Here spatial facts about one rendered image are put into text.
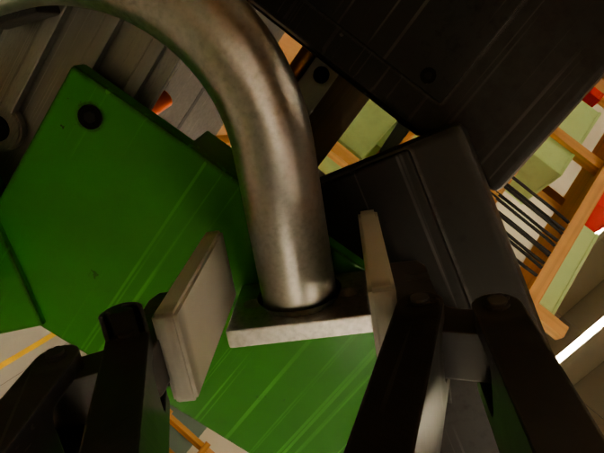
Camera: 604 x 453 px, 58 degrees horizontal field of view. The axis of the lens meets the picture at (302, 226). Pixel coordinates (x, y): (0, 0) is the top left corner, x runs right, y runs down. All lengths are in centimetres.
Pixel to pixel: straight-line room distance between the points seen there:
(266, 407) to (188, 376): 11
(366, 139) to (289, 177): 284
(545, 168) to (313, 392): 329
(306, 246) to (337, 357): 8
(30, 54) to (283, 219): 13
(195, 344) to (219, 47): 9
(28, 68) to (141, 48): 5
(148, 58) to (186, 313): 12
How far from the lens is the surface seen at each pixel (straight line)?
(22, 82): 27
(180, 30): 19
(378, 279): 15
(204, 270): 19
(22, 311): 28
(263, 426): 28
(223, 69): 19
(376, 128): 308
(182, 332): 16
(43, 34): 26
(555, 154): 356
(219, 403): 28
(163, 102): 69
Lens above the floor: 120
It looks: 5 degrees down
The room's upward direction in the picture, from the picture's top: 130 degrees clockwise
